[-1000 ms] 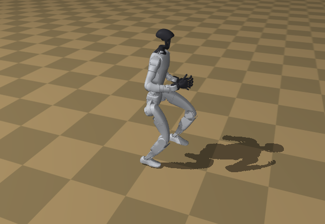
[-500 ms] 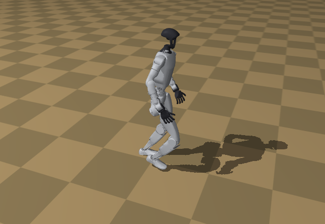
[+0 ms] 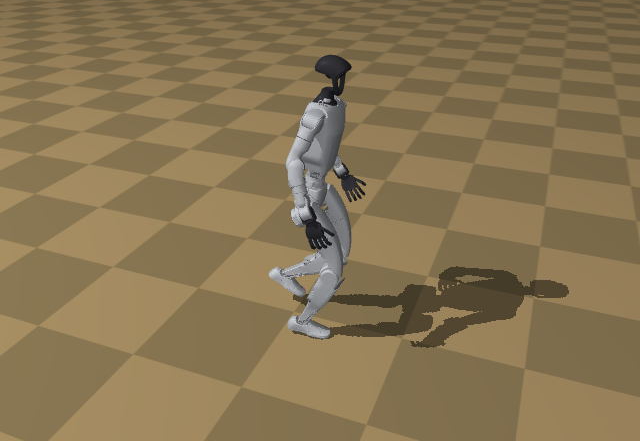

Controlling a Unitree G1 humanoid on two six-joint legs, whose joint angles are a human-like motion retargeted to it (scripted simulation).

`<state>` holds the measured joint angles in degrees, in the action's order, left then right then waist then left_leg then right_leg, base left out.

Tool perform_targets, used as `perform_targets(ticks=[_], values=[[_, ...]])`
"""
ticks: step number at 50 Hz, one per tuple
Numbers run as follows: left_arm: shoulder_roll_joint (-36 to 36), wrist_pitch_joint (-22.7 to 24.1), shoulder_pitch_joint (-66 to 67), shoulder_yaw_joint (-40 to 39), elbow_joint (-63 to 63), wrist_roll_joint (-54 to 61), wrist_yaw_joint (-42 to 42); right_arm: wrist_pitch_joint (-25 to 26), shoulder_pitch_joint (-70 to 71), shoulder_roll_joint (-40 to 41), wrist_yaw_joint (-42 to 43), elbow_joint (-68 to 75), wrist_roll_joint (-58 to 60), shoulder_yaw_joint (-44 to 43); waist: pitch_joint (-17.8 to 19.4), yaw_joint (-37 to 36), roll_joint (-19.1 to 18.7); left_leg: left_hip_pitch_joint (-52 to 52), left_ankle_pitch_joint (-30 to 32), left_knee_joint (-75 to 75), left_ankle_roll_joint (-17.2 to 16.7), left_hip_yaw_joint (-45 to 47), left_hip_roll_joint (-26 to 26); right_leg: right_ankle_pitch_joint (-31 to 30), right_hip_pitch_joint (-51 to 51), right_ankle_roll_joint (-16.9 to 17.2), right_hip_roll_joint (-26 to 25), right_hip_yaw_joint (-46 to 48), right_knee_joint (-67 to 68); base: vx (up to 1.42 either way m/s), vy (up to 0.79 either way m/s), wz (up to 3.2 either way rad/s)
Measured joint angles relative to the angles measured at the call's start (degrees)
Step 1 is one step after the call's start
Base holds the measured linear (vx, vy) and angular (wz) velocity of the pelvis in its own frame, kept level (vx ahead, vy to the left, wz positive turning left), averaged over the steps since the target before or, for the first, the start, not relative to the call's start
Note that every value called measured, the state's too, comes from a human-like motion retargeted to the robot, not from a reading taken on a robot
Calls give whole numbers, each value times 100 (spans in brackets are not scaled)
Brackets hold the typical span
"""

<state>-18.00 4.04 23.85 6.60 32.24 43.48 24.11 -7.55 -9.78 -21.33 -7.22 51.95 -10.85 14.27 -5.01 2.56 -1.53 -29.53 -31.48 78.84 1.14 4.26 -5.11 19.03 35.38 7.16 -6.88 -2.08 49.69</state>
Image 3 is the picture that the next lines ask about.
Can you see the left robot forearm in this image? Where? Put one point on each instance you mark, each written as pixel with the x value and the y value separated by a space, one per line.
pixel 338 166

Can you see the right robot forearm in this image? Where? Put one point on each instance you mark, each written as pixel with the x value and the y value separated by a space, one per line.
pixel 299 190

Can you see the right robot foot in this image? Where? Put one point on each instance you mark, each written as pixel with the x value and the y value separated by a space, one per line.
pixel 312 328

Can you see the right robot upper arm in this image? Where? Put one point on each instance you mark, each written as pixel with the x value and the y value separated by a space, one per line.
pixel 311 124

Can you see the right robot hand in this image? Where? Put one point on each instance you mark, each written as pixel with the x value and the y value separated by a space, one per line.
pixel 315 231

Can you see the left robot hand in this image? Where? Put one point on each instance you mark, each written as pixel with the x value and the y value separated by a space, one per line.
pixel 349 183

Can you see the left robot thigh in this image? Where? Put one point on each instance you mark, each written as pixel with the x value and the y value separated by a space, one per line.
pixel 337 214

